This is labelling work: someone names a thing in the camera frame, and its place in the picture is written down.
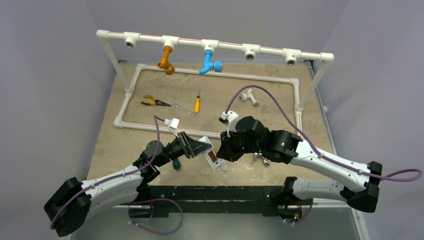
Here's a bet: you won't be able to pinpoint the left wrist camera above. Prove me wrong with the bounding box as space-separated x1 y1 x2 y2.
164 118 180 134

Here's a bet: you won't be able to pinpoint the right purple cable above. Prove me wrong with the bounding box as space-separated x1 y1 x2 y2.
224 85 423 183

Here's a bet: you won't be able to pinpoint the green stubby screwdriver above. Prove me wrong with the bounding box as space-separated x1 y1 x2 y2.
172 158 182 171

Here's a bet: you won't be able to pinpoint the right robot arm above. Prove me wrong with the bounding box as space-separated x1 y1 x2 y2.
217 113 383 213

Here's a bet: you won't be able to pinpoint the white battery compartment cover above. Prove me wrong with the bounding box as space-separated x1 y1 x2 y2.
221 162 228 172

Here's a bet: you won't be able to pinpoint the orange plastic faucet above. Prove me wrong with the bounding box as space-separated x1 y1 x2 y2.
156 46 175 75

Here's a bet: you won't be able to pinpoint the yellow handled pliers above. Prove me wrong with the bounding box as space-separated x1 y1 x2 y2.
140 94 172 107

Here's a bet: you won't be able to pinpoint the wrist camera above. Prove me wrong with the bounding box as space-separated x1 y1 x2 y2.
218 110 240 134
164 118 180 134

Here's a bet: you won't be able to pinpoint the white PVC pipe frame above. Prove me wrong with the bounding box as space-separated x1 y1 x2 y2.
94 30 334 155

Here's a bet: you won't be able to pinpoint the silver wrench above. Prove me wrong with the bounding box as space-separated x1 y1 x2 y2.
173 103 197 117

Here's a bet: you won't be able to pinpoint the chrome metal faucet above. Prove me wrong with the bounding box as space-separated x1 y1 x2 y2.
253 152 271 167

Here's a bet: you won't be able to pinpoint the blue plastic faucet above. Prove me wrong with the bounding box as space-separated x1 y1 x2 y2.
198 50 224 75

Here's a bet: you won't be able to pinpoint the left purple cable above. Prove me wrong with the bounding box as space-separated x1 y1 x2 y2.
49 115 170 230

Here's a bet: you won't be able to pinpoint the yellow screwdriver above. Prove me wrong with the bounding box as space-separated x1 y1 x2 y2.
194 89 201 114

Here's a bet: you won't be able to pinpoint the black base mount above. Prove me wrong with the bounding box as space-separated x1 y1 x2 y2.
128 185 313 219

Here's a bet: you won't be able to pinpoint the white plastic faucet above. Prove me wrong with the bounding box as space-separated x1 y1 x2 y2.
238 88 259 107

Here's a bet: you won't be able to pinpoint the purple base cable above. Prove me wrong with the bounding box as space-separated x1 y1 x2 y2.
128 198 184 237

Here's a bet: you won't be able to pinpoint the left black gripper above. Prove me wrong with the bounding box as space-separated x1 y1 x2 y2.
155 131 211 168

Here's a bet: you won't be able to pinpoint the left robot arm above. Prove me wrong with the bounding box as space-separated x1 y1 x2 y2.
43 132 212 237

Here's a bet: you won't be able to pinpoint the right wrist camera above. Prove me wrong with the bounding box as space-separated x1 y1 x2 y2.
218 110 240 134

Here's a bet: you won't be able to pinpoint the white remote control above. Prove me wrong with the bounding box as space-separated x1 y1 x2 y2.
199 136 225 170

